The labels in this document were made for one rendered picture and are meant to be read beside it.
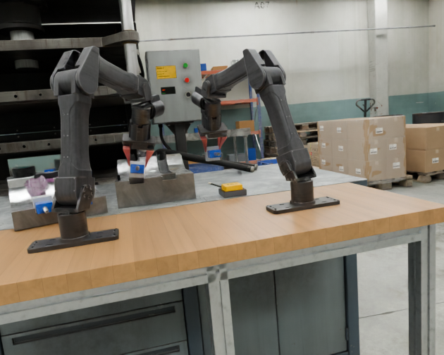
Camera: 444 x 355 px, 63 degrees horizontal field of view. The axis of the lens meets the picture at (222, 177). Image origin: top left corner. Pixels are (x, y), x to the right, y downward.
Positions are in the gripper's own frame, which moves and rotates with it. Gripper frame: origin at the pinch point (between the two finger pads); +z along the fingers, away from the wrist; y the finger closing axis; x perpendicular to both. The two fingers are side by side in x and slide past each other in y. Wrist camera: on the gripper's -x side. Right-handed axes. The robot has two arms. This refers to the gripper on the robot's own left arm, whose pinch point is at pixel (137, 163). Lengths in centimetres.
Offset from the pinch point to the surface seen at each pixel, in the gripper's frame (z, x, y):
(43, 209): 6.6, 19.8, 24.6
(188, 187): 5.8, 4.0, -17.4
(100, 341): 56, 23, 9
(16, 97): 6, -84, 61
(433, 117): 72, -450, -533
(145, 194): 8.7, 5.1, -3.2
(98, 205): 10.3, 10.4, 11.2
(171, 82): -9, -93, -17
